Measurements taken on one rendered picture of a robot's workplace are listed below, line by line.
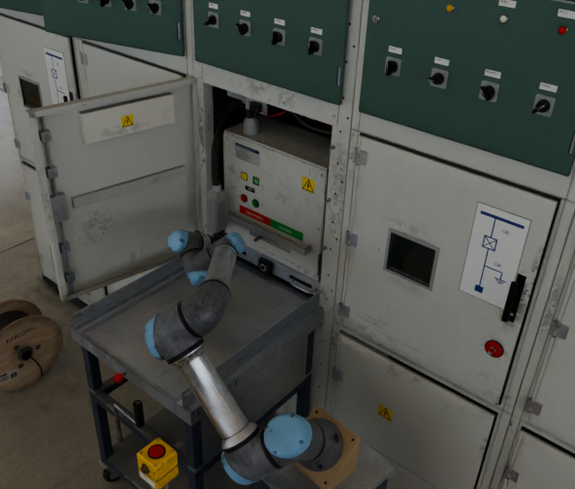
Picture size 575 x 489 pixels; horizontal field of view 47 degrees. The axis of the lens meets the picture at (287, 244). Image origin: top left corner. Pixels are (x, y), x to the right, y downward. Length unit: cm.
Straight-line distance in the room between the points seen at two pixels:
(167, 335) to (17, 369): 171
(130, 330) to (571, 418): 145
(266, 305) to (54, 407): 133
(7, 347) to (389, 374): 181
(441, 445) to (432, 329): 48
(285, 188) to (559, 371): 109
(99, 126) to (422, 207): 111
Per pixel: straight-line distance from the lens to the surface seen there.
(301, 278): 250
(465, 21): 178
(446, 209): 195
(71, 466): 313
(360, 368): 247
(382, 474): 208
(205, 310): 176
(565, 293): 191
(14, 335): 331
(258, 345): 225
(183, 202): 267
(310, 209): 234
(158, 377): 219
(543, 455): 227
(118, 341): 235
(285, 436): 181
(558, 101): 173
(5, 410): 344
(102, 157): 242
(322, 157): 231
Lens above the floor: 235
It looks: 32 degrees down
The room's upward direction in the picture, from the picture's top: 2 degrees clockwise
